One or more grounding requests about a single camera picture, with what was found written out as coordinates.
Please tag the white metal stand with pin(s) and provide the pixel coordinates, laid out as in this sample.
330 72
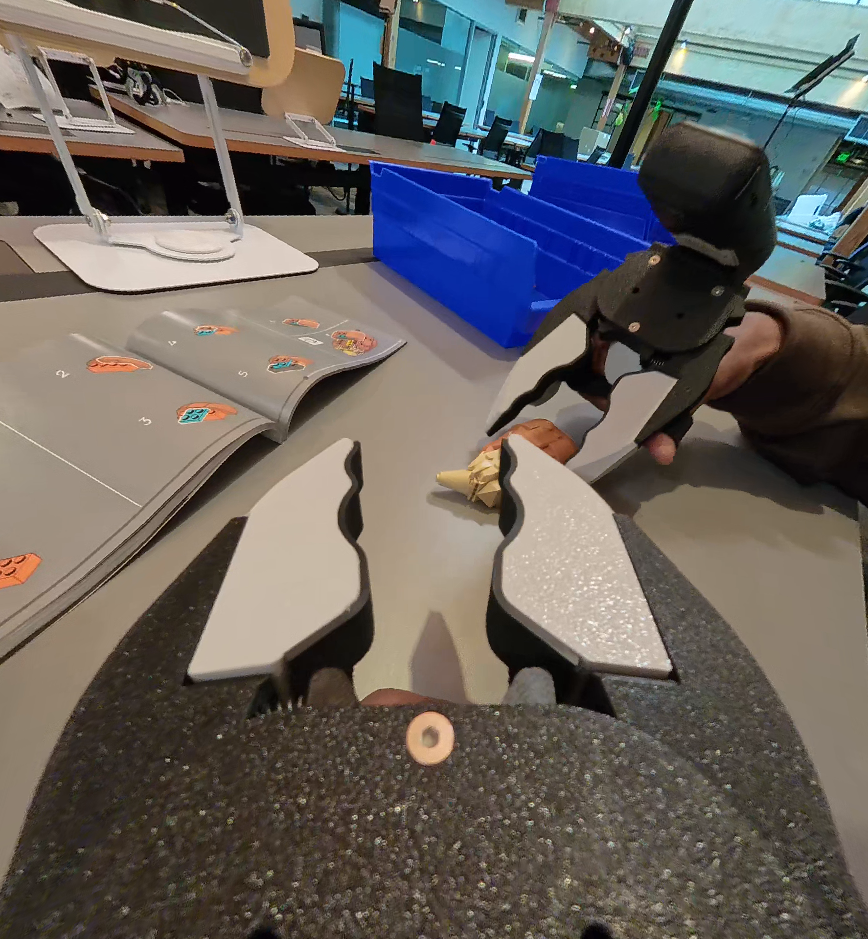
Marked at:
258 257

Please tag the white paper sheet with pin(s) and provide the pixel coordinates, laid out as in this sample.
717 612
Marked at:
1 81

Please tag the small white stand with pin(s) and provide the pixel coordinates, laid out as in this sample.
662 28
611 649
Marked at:
309 139
104 126

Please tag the brown-edged background desk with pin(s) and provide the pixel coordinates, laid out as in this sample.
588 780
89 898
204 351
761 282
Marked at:
111 143

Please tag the person's right forearm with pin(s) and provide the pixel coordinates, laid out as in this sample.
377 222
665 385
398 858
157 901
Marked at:
823 411

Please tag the blue plastic bin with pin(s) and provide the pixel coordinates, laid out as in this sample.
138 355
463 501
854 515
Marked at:
588 183
441 257

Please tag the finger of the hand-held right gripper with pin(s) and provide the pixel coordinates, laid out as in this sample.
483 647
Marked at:
540 370
628 418

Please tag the row of black office chairs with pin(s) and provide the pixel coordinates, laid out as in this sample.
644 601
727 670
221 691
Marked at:
397 103

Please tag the brown tan brick-built head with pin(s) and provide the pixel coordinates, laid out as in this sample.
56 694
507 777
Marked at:
544 436

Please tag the person's right hand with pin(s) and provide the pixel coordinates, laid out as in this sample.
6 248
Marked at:
753 345

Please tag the wood-rimmed black panel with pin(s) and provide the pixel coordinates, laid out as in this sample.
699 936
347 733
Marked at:
276 44

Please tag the black pole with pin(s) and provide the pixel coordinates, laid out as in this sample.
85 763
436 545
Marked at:
658 66

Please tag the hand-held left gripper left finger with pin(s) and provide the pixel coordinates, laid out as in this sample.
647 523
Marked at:
287 572

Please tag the black tilted stand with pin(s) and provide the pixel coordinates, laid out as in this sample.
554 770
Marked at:
823 66

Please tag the black office chair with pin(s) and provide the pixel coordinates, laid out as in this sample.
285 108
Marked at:
867 264

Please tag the grey instruction booklet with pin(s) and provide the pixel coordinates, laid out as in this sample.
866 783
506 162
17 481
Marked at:
111 455

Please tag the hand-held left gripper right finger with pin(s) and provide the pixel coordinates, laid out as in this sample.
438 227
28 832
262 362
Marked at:
573 579

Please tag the wooden pillar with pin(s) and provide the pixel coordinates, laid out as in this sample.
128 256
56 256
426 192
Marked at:
537 73

